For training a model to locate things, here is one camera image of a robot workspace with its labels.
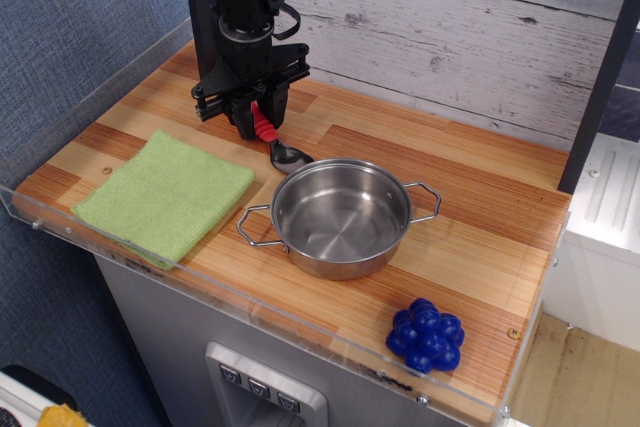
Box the green cloth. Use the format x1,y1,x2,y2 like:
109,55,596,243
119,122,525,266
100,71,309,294
71,130,255,270

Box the clear acrylic guard rail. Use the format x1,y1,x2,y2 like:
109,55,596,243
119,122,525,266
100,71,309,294
0,26,514,423

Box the blue toy grapes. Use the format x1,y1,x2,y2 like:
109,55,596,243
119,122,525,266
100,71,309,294
385,298,466,374

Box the stainless steel pot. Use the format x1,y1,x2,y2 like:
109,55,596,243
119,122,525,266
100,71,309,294
237,158,441,281

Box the grey toy fridge cabinet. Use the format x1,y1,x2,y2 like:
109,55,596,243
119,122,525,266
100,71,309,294
98,256,500,426

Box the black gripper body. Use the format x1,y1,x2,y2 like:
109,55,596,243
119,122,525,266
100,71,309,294
190,29,311,123

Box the silver dispenser button panel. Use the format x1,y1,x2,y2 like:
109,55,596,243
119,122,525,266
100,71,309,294
205,342,329,426

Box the white side cabinet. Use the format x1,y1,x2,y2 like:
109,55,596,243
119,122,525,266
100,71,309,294
539,134,640,356

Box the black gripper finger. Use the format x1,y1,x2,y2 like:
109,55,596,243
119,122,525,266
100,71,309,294
231,101,256,140
259,84,289,126

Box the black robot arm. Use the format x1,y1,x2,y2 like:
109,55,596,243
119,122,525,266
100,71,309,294
188,0,309,140

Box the dark right upright post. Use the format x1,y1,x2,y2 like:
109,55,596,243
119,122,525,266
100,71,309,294
557,0,639,194

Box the red handled metal spoon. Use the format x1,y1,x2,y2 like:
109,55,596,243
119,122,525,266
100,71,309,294
251,102,313,174

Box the yellow object bottom left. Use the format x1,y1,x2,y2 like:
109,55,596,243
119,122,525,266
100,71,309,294
36,404,89,427

